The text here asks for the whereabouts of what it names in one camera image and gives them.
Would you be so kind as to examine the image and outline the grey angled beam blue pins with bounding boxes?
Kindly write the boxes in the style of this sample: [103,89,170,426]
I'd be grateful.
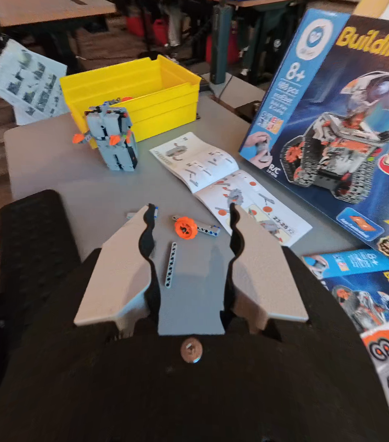
[126,206,159,220]

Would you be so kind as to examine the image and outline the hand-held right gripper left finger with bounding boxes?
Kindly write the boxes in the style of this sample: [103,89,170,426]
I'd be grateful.
[74,203,162,339]

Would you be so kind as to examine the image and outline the grey desk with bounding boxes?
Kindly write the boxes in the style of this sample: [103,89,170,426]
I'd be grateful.
[3,93,389,337]

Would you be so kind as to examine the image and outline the wooden table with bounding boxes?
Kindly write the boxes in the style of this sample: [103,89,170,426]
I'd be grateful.
[0,0,117,30]

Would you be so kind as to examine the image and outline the dark teal post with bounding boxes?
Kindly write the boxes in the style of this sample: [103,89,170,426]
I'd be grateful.
[210,5,233,85]

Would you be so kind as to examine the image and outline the yellow plastic bin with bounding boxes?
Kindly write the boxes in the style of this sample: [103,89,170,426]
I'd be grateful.
[59,54,202,149]

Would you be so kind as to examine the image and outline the blue building set box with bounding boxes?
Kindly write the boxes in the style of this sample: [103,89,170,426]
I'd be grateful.
[239,8,389,265]

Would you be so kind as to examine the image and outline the grey toy brick robot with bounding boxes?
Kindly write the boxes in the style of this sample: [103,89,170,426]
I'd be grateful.
[72,99,139,172]

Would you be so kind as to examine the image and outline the long straight grey beam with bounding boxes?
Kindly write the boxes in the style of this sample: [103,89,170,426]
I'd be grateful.
[164,242,178,289]

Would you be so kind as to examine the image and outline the red plastic canister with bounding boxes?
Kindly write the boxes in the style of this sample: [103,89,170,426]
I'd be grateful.
[153,19,169,47]
[127,15,145,37]

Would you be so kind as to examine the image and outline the orange wheel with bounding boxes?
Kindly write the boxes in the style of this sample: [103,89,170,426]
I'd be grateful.
[172,215,221,240]

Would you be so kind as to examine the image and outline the black studded pad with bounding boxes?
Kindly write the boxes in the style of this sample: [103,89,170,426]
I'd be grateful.
[0,189,82,311]

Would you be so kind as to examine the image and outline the printed paper leaflet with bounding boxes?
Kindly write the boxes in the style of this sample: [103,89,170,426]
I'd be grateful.
[0,39,69,126]

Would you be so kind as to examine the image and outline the small blue kit box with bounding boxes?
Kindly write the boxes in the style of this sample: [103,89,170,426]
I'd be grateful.
[302,249,389,334]

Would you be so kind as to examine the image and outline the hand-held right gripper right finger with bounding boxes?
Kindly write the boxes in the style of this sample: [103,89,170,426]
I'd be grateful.
[220,203,309,335]

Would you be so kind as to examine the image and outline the open instruction booklet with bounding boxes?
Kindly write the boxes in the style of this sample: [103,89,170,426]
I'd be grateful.
[149,131,313,248]

